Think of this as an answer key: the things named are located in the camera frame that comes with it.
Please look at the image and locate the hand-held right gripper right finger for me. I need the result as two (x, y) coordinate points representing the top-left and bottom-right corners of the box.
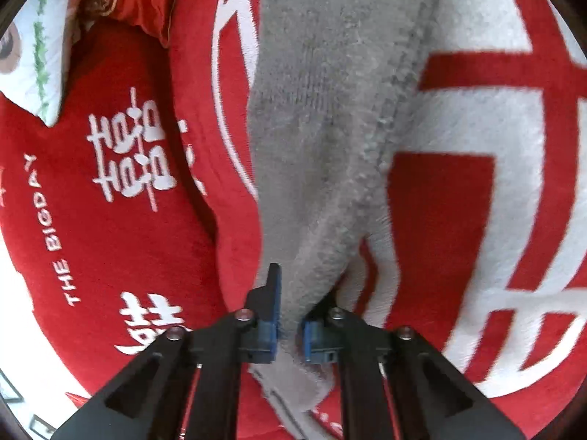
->
(300, 289), (526, 440)

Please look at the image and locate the grey towel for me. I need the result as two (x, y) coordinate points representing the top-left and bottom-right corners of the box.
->
(247, 0), (452, 440)

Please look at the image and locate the white pillow with green print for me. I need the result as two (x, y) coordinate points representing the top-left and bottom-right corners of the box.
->
(0, 0), (92, 127)

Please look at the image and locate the red blanket with white print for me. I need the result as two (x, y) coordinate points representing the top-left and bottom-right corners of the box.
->
(0, 0), (587, 440)

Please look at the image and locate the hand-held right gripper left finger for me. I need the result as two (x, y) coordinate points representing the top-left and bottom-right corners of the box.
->
(52, 263), (281, 440)

